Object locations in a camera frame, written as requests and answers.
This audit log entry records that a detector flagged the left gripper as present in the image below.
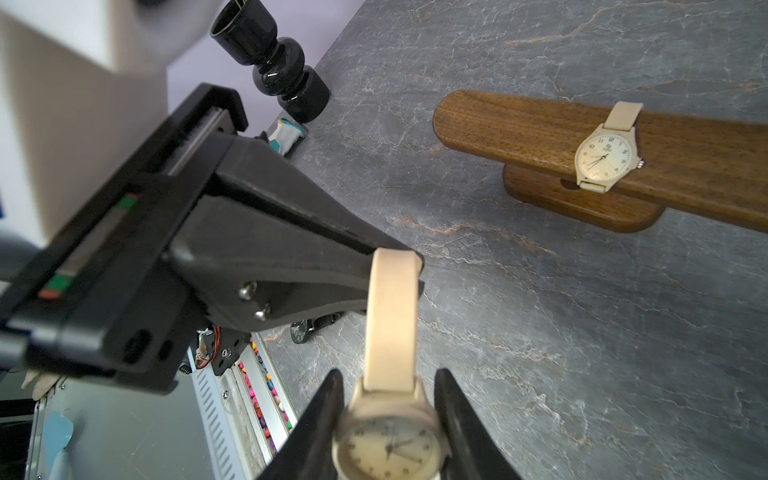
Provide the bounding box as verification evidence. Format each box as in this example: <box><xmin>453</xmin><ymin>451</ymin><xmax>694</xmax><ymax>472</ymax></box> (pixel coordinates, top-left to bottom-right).
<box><xmin>1</xmin><ymin>83</ymin><xmax>406</xmax><ymax>395</ymax></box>

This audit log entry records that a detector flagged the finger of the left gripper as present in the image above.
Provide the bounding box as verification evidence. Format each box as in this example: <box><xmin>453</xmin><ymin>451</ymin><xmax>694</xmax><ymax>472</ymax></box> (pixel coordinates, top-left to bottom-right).
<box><xmin>197</xmin><ymin>134</ymin><xmax>409</xmax><ymax>255</ymax></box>

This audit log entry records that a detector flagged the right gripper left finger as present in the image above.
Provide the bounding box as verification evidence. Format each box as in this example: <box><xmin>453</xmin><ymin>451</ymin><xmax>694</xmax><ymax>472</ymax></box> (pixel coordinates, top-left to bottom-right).
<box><xmin>257</xmin><ymin>369</ymin><xmax>344</xmax><ymax>480</ymax></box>

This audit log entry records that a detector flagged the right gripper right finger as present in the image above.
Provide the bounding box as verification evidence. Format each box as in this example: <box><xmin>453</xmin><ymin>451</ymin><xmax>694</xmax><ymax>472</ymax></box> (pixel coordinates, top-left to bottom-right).
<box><xmin>434</xmin><ymin>368</ymin><xmax>521</xmax><ymax>480</ymax></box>

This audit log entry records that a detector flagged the beige watch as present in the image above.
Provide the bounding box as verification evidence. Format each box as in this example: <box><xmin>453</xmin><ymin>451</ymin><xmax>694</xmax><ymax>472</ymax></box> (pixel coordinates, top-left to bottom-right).
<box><xmin>574</xmin><ymin>101</ymin><xmax>644</xmax><ymax>194</ymax></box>
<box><xmin>332</xmin><ymin>248</ymin><xmax>449</xmax><ymax>479</ymax></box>

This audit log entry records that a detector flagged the wooden watch stand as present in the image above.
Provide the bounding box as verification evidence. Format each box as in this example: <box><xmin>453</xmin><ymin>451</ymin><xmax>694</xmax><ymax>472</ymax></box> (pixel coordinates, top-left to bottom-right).
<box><xmin>432</xmin><ymin>90</ymin><xmax>767</xmax><ymax>233</ymax></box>

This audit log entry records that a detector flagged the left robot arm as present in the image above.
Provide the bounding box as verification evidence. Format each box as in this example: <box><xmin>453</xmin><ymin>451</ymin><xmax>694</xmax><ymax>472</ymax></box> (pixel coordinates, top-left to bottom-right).
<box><xmin>1</xmin><ymin>1</ymin><xmax>401</xmax><ymax>392</ymax></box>

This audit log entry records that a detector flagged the black watch lower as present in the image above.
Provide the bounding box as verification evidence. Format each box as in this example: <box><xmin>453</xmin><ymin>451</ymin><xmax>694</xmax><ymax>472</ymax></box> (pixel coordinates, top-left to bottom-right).
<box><xmin>290</xmin><ymin>312</ymin><xmax>344</xmax><ymax>344</ymax></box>

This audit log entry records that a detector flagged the black vase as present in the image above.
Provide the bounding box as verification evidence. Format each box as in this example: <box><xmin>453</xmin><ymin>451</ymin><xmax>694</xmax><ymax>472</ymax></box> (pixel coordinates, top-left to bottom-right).
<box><xmin>210</xmin><ymin>1</ymin><xmax>330</xmax><ymax>123</ymax></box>

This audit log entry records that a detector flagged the colourful cable strip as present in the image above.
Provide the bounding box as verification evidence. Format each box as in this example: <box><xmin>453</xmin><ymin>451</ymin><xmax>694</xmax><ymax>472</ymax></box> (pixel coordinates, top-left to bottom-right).
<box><xmin>234</xmin><ymin>334</ymin><xmax>298</xmax><ymax>463</ymax></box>

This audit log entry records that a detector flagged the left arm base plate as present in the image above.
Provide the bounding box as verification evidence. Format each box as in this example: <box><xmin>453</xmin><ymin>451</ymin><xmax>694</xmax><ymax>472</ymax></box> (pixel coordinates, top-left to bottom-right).
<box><xmin>191</xmin><ymin>326</ymin><xmax>251</xmax><ymax>376</ymax></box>

